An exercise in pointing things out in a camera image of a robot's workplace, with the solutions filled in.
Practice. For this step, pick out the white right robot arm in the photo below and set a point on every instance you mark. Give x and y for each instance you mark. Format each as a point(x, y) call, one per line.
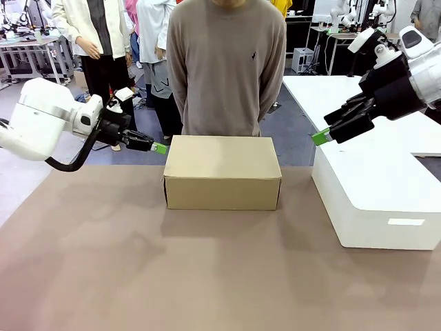
point(425, 74)

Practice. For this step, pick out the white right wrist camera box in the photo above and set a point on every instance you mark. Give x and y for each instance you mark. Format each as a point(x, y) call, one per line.
point(361, 39)

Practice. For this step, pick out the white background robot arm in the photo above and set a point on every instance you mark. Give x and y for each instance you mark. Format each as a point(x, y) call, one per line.
point(386, 12)
point(341, 17)

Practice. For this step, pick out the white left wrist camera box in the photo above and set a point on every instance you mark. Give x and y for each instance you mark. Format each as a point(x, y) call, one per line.
point(124, 94)

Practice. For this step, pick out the background lab table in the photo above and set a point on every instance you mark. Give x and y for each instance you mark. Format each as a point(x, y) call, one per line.
point(339, 38)

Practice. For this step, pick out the white rectangular label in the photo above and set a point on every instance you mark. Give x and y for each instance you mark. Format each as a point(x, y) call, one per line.
point(406, 222)

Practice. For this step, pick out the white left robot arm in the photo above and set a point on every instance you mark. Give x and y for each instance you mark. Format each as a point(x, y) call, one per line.
point(41, 120)

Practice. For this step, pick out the white small storage rack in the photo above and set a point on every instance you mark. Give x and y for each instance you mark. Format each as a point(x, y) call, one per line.
point(303, 60)

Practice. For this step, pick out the small cardboard carton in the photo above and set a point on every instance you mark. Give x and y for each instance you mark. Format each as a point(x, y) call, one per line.
point(81, 79)

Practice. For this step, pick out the white table block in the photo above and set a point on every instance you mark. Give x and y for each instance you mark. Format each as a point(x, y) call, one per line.
point(375, 179)

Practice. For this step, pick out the bystander in yellow top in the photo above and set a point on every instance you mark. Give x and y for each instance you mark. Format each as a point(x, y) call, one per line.
point(284, 7)

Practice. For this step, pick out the bystander in pink top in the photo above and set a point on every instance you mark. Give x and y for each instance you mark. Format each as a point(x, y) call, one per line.
point(131, 13)

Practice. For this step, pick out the grey background workbench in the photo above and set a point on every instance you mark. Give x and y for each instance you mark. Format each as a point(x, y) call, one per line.
point(31, 58)

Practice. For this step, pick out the bystander in grey shirt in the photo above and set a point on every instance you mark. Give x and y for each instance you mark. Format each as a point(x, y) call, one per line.
point(429, 17)

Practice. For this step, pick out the person in beige sweater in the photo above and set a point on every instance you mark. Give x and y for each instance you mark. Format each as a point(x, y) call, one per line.
point(224, 69)

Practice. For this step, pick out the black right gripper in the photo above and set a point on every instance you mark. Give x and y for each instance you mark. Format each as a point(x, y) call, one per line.
point(396, 88)

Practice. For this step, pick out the brown cardboard shoe box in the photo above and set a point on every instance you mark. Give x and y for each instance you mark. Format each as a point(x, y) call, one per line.
point(220, 172)

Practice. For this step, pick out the bystander in white shirt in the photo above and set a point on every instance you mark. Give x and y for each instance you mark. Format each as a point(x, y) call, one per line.
point(155, 34)

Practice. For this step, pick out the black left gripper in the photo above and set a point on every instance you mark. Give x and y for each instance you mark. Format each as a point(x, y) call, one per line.
point(112, 127)

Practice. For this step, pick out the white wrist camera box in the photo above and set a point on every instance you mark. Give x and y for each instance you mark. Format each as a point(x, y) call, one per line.
point(361, 39)
point(124, 94)

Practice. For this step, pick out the bystander in cream jacket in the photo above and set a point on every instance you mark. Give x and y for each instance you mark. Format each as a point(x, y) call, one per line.
point(110, 31)

